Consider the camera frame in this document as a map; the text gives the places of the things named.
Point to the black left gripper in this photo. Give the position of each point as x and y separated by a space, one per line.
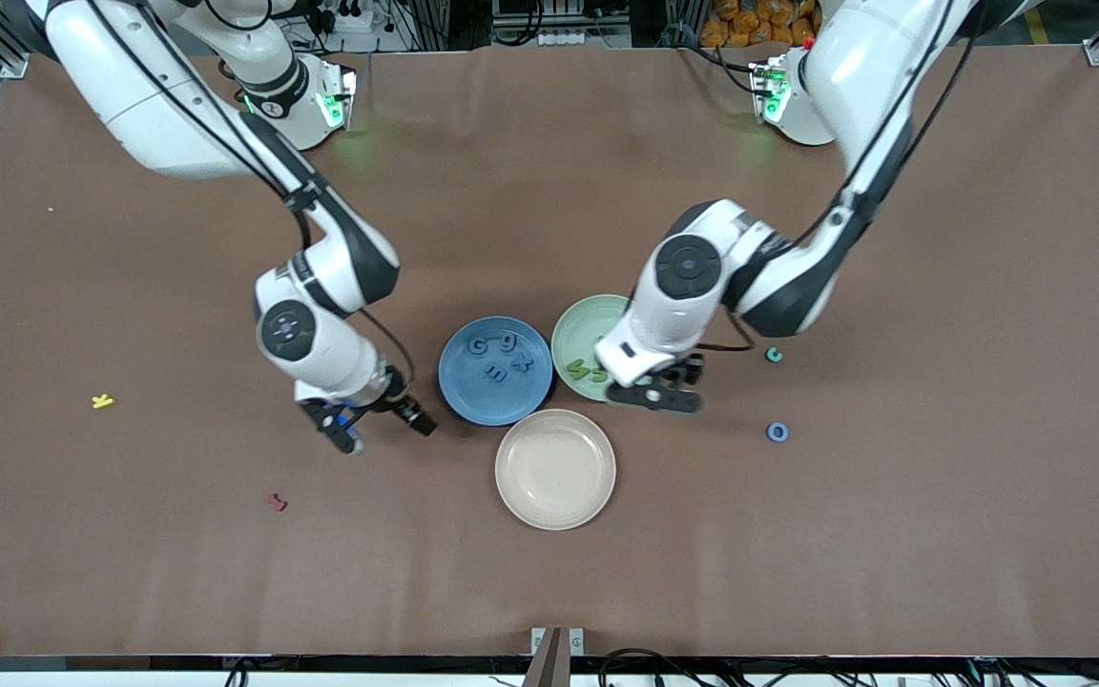
690 367

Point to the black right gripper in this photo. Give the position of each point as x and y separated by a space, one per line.
400 403

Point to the green letter J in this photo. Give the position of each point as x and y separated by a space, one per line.
601 375

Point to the blue letter E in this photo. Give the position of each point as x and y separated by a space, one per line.
496 374

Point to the blue letter G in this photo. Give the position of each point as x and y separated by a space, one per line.
473 346

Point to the green letter N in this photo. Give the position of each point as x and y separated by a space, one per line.
576 368

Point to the blue letter X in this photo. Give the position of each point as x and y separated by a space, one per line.
522 363

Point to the blue number nine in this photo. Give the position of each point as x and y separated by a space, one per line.
515 343

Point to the small red letter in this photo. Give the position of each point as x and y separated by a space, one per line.
277 502

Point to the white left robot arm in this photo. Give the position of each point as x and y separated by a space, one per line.
874 57

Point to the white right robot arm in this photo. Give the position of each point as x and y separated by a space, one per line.
149 105

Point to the blue plate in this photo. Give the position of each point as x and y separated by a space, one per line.
473 401

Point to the blue letter O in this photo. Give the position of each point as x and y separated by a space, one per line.
770 433

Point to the green plate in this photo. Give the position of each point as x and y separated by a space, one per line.
573 334

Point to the beige plate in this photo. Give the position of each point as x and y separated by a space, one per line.
555 469

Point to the yellow letter K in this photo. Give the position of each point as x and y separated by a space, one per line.
103 402

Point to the bag of oranges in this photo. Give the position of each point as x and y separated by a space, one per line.
750 24

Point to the white power strip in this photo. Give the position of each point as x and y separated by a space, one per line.
569 38
354 19

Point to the black background equipment box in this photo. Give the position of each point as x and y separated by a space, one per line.
559 10

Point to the grey metal table bracket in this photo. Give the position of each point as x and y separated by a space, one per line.
576 642

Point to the grey brown upright post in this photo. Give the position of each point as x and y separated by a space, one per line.
549 663

